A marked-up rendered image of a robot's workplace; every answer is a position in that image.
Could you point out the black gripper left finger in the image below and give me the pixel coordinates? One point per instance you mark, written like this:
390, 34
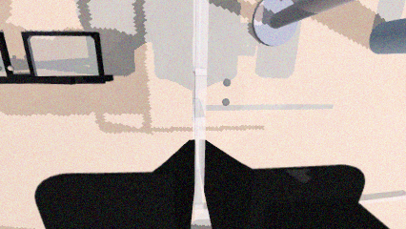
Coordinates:
160, 199

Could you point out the blue-grey cylinder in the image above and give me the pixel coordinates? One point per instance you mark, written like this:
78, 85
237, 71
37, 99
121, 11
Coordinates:
389, 37

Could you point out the black-framed clear glasses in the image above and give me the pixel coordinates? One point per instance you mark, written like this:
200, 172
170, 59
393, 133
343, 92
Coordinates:
56, 57

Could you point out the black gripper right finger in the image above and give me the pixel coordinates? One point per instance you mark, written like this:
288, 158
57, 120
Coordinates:
237, 195

